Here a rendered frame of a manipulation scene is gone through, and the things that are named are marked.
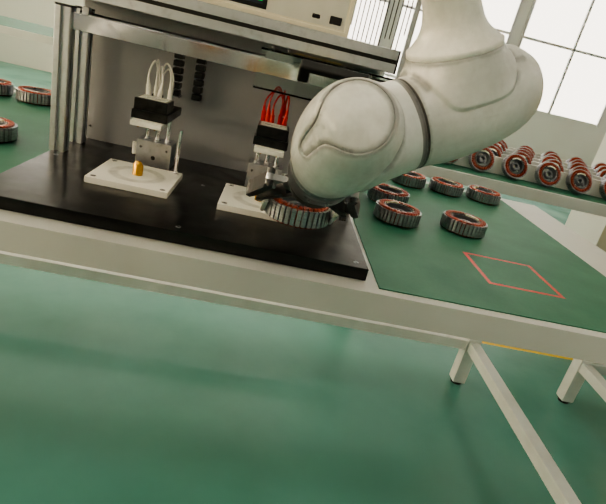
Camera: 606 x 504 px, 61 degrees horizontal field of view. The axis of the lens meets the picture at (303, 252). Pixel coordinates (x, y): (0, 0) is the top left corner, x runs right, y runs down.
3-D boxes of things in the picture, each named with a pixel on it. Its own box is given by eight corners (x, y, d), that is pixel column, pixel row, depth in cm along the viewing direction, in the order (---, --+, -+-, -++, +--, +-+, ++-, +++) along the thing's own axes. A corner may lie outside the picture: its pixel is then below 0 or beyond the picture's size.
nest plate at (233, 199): (294, 225, 97) (296, 219, 96) (216, 209, 95) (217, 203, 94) (293, 202, 110) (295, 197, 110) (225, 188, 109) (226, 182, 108)
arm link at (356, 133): (304, 218, 60) (403, 183, 62) (331, 185, 45) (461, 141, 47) (272, 133, 61) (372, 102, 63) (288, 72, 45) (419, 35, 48)
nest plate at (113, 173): (166, 199, 94) (167, 192, 93) (83, 181, 92) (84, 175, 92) (182, 178, 108) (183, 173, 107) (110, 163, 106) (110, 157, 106)
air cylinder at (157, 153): (168, 170, 111) (172, 145, 109) (134, 162, 111) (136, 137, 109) (173, 165, 116) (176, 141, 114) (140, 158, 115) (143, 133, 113)
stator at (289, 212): (329, 236, 83) (335, 215, 82) (262, 222, 82) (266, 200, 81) (324, 215, 94) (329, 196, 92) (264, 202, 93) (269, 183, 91)
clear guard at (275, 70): (399, 122, 82) (410, 83, 80) (252, 87, 79) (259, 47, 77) (369, 100, 112) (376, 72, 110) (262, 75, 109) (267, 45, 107)
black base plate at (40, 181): (365, 281, 85) (369, 269, 85) (-35, 202, 78) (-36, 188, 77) (339, 200, 129) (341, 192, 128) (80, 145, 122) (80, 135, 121)
